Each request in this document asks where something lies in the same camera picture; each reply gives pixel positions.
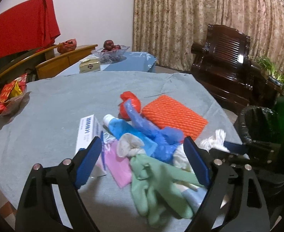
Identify red plastic bag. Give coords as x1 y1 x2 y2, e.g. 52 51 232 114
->
119 91 141 119

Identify blue plastic glove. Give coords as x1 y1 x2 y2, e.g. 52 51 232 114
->
128 109 184 164

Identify red apples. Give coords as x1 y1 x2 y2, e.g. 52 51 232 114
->
102 40 121 52

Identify white tissue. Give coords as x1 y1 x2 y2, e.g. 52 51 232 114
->
172 129 229 172

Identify red cloth cover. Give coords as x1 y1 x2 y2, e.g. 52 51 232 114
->
0 0 61 58

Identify pink face mask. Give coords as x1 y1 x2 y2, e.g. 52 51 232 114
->
103 132 132 189

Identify patterned beige curtain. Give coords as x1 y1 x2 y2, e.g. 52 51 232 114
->
133 0 284 72

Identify snack bowl with red packets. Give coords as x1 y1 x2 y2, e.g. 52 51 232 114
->
0 73 28 117

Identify beige tissue box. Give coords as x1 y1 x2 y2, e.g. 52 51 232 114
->
79 57 101 73

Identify glass fruit bowl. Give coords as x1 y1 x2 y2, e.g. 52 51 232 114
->
91 45 130 63

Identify green potted plant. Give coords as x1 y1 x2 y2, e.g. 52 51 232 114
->
255 56 284 95

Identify wooden tv cabinet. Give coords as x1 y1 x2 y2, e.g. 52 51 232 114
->
0 44 97 92

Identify blue table cloth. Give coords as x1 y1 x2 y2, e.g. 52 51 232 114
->
56 51 158 78

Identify white blue medicine box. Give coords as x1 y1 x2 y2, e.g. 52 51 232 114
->
75 114 106 177

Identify dark wooden armchair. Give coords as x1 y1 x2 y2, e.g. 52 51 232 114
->
191 24 278 109

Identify green rubber glove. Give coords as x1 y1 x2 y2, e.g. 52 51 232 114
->
130 154 201 228

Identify grey table cloth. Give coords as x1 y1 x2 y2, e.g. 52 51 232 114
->
0 71 241 231

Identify black lined trash bin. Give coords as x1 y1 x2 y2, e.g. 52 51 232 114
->
234 104 284 196

